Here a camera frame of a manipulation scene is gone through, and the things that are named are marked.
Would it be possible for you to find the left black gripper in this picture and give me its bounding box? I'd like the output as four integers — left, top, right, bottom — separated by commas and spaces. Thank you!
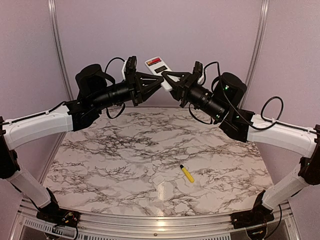
91, 69, 165, 110

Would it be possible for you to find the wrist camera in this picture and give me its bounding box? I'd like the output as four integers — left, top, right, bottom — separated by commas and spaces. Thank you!
121, 55, 137, 79
192, 61, 205, 85

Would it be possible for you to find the white red remote control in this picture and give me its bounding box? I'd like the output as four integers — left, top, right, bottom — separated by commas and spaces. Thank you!
144, 56, 173, 92

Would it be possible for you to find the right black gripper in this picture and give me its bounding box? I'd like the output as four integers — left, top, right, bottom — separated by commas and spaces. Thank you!
161, 70, 228, 121

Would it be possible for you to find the right aluminium frame post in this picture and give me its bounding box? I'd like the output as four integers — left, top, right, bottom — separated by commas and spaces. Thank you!
245, 0, 270, 87

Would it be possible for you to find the yellow handled screwdriver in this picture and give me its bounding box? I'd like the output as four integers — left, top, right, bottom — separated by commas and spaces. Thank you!
177, 161, 195, 183

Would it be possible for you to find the front aluminium frame rail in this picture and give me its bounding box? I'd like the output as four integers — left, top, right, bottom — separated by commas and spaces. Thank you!
9, 199, 301, 240

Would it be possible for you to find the aluminium frame post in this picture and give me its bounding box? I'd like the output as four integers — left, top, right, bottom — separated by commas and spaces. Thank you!
245, 0, 270, 87
47, 0, 75, 101

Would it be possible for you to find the left aluminium frame post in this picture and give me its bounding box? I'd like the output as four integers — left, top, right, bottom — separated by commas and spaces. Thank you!
47, 0, 75, 101

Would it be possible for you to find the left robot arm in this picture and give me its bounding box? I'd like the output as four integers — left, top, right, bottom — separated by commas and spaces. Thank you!
0, 62, 164, 228

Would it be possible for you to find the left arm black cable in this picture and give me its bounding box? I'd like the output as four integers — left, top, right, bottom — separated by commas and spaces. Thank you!
103, 57, 127, 120

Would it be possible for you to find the white battery cover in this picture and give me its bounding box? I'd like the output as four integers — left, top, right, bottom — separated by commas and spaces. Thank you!
152, 175, 165, 185

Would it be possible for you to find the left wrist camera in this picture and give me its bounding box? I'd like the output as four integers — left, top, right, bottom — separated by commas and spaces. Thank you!
121, 55, 137, 79

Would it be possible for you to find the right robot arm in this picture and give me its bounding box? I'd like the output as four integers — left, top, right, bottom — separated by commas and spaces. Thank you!
162, 70, 320, 229

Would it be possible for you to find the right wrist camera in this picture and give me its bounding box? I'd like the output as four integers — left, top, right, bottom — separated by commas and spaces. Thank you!
192, 61, 205, 85

